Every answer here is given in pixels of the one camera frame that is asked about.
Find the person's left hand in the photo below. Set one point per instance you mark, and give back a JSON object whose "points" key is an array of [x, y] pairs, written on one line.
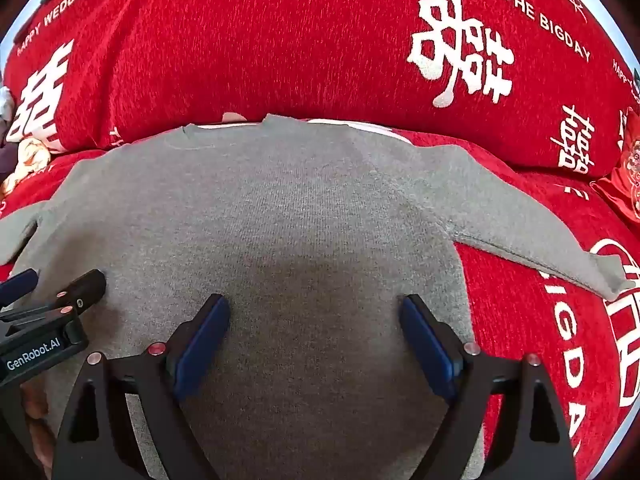
{"points": [[37, 410]]}

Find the grey knit sweater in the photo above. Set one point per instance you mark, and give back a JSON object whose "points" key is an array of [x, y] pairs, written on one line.
{"points": [[280, 230]]}

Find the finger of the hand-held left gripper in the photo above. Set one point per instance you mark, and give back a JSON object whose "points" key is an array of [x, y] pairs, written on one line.
{"points": [[82, 287], [17, 285]]}

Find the red embroidered pillow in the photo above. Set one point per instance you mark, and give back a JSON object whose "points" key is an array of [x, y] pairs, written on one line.
{"points": [[622, 180]]}

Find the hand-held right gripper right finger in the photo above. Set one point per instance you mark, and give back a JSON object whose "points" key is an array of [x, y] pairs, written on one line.
{"points": [[427, 345]]}

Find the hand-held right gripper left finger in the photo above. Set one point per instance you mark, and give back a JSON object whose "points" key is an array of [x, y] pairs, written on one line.
{"points": [[202, 345]]}

